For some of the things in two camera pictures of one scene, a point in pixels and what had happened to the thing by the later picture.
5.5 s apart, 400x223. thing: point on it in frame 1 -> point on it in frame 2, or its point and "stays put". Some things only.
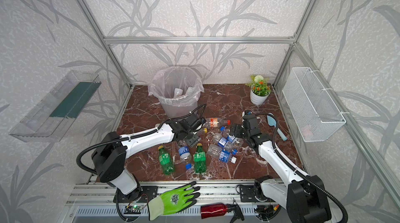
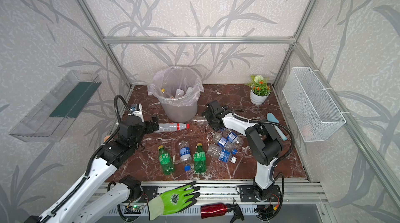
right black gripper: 237,131 -> 211,114
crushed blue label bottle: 221,141 stays put
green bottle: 165,159 stays put
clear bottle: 177,92 stays put
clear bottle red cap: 189,90 stays put
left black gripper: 190,140 -> 150,125
